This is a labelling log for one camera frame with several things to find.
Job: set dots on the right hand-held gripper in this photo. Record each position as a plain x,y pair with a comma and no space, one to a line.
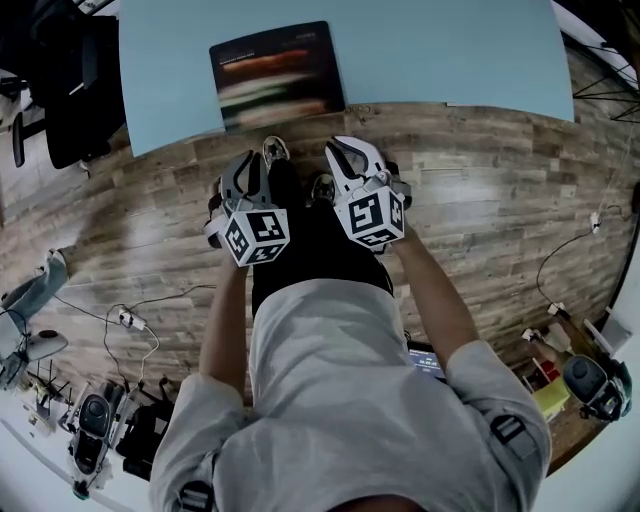
372,215

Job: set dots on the person's right forearm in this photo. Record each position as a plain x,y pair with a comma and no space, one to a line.
435,310

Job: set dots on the person's left shoe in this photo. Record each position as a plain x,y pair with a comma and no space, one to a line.
276,149

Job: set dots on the white power strip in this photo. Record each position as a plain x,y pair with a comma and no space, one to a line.
132,320

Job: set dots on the person's shoe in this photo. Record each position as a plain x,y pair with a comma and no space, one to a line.
276,149
322,189

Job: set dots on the person's right shoe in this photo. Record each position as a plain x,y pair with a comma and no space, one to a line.
322,189

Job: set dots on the dark printed mouse pad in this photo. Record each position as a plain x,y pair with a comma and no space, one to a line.
280,75

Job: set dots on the yellow-green box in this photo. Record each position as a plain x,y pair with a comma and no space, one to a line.
550,402

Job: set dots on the black mesh office chair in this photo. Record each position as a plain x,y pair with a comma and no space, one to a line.
75,125

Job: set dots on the person's black trousers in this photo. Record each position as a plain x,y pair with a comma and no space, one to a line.
310,250

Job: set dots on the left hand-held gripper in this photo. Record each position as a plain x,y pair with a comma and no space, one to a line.
257,235

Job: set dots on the grey device with black dial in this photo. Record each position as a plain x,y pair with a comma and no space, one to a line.
92,425
585,377

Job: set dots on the person's left forearm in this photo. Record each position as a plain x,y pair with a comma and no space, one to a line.
225,325

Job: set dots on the white power adapter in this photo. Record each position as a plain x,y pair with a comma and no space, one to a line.
595,222

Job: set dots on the person's grey shirt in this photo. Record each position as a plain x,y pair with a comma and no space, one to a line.
350,400

